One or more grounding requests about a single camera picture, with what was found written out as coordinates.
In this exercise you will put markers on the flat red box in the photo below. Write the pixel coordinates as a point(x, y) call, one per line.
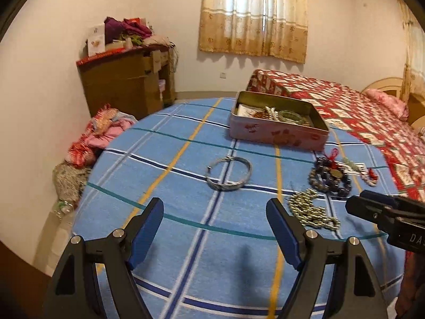
point(99, 57)

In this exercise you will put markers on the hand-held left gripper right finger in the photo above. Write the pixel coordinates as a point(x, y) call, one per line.
point(282, 229)

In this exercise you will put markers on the pile of clothes on desk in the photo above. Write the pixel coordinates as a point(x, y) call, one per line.
point(132, 31)

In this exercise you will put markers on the printed paper card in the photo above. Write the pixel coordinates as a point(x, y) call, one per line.
point(249, 109)

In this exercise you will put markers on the brown wooden desk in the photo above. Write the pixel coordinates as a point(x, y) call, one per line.
point(116, 86)

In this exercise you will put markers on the silver bangle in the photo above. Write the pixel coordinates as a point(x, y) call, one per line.
point(247, 172)

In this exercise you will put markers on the speckled woven sack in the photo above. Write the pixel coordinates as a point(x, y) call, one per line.
point(69, 182)

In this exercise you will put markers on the white printed carton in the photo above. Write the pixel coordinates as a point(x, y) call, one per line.
point(96, 40)

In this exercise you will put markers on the pink floral pillow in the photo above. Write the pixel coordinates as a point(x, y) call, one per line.
point(388, 103)

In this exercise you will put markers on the bed with red quilt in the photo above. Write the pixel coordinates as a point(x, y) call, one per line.
point(358, 116)

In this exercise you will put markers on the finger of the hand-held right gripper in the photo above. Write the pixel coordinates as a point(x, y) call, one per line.
point(381, 196)
point(368, 210)

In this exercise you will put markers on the person's right forearm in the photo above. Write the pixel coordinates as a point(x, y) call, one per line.
point(413, 285)

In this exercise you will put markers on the pink metal tin box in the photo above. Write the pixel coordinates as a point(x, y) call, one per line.
point(265, 134)

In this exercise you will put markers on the red and white box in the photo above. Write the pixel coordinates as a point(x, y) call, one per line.
point(134, 20)

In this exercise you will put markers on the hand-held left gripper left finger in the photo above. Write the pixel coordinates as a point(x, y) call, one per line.
point(147, 226)

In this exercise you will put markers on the beige patterned window curtain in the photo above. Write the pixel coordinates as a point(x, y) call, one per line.
point(252, 16)

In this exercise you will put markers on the beige wooden headboard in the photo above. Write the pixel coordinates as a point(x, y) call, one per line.
point(385, 84)

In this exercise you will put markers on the beige side curtain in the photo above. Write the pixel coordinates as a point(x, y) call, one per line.
point(415, 50)

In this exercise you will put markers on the pile of pink red clothes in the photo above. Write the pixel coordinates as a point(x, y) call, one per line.
point(99, 133)

